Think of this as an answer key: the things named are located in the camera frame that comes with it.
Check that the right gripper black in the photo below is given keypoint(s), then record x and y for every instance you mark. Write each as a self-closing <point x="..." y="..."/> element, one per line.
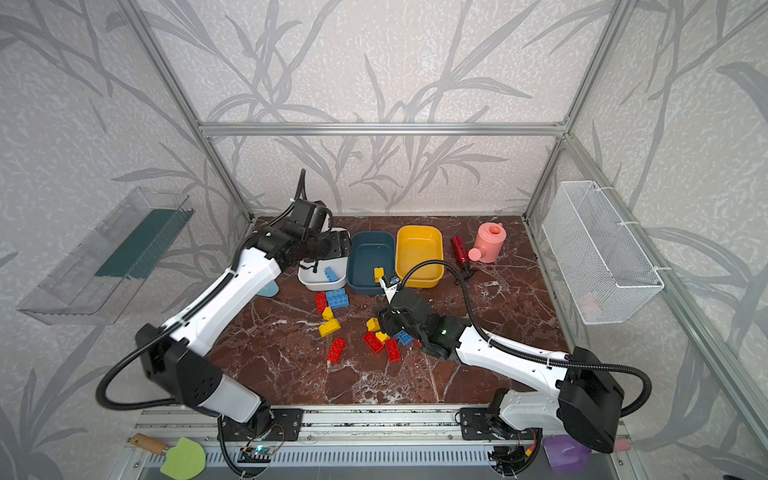
<point x="395" y="309"/>

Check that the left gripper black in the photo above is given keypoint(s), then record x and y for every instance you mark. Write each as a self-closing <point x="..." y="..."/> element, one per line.
<point x="341" y="245"/>

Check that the yellow long lego brick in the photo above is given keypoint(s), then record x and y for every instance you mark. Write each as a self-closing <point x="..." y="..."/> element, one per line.
<point x="329" y="327"/>

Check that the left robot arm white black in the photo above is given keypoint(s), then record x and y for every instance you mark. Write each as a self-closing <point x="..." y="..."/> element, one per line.
<point x="174" y="355"/>

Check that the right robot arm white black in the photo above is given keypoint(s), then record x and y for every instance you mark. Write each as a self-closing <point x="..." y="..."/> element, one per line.
<point x="574" y="392"/>

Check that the large blue lego brick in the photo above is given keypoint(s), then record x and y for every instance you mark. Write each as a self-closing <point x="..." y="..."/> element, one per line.
<point x="404" y="338"/>

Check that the white plastic bin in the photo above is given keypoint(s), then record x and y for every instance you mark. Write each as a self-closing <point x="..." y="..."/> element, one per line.
<point x="312" y="276"/>

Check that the dark teal plastic bin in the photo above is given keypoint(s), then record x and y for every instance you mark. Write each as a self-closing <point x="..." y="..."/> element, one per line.
<point x="370" y="250"/>

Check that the yellow square lego brick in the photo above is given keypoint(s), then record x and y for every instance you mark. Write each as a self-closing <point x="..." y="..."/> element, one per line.
<point x="373" y="325"/>

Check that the red lego brick upright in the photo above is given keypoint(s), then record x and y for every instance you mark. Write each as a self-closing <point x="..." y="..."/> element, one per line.
<point x="392" y="349"/>

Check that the red lego brick center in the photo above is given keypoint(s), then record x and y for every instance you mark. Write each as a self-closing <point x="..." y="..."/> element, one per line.
<point x="373" y="342"/>

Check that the blue 2x4 lego brick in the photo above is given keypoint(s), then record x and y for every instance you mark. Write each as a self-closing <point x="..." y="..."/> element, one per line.
<point x="337" y="298"/>

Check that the red lego brick near bins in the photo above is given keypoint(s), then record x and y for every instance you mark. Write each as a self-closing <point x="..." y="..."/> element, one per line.
<point x="321" y="302"/>

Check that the yellow plastic bin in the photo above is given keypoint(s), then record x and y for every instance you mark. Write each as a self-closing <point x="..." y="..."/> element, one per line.
<point x="414" y="245"/>

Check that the long red lego brick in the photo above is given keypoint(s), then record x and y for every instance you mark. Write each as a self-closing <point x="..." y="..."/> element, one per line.
<point x="335" y="353"/>

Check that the red and black hand tool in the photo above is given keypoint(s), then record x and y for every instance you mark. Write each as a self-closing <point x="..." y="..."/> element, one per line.
<point x="463" y="261"/>

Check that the pink toy watering can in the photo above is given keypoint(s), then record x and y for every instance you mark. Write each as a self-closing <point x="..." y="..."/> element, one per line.
<point x="488" y="243"/>

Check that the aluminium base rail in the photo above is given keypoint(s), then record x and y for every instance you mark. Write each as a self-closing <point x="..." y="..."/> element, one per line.
<point x="348" y="436"/>

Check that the white wire mesh basket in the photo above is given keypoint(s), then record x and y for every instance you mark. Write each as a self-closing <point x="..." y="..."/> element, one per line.
<point x="608" y="274"/>

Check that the purple toy shovel pink handle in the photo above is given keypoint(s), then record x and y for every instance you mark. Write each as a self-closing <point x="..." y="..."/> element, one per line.
<point x="565" y="455"/>

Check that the clear plastic wall shelf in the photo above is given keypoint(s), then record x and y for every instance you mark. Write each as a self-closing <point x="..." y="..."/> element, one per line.
<point x="95" y="283"/>

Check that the green toy spade wooden handle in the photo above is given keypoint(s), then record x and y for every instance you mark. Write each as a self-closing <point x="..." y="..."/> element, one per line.
<point x="183" y="461"/>

